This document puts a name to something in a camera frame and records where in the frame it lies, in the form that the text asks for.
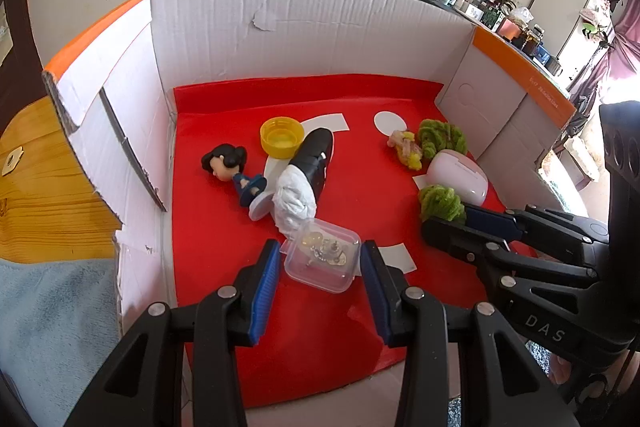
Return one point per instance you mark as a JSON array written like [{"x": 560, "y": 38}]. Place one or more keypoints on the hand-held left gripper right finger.
[{"x": 375, "y": 292}]

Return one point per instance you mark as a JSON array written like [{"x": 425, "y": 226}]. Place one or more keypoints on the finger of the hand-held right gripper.
[
  {"x": 490, "y": 219},
  {"x": 450, "y": 237}
]

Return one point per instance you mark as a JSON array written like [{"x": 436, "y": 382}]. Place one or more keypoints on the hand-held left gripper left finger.
[{"x": 265, "y": 287}]

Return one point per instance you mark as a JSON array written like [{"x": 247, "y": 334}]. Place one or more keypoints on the green fuzzy chenille toy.
[
  {"x": 442, "y": 137},
  {"x": 440, "y": 202}
]

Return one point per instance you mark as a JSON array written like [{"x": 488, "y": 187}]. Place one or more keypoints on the pink oval case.
[{"x": 457, "y": 177}]

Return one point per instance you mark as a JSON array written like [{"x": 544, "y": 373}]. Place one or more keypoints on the clear plastic box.
[{"x": 320, "y": 257}]

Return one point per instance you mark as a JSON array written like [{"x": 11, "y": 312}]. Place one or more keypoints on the black-haired figurine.
[{"x": 222, "y": 159}]

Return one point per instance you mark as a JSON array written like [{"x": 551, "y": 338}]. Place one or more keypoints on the black and white sock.
[{"x": 310, "y": 157}]

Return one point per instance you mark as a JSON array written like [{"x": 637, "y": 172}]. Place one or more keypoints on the white cardboard enclosure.
[{"x": 300, "y": 32}]

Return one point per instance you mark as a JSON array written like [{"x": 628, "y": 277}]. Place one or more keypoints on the person's right hand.
[{"x": 562, "y": 372}]

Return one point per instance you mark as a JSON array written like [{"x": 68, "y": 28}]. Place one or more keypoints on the small pink yellow doll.
[{"x": 402, "y": 142}]

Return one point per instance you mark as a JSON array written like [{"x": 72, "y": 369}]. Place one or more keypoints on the yellow bottle cap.
[{"x": 282, "y": 139}]

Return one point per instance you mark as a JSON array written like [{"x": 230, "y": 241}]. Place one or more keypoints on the pink curtain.
[{"x": 625, "y": 57}]

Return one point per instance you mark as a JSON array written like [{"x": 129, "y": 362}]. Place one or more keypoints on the cluttered shelf of items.
[{"x": 490, "y": 2}]

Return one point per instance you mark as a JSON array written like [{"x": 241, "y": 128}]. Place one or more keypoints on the light blue towel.
[{"x": 50, "y": 332}]

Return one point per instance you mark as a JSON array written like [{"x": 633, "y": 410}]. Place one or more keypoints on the small tan tag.
[{"x": 12, "y": 161}]

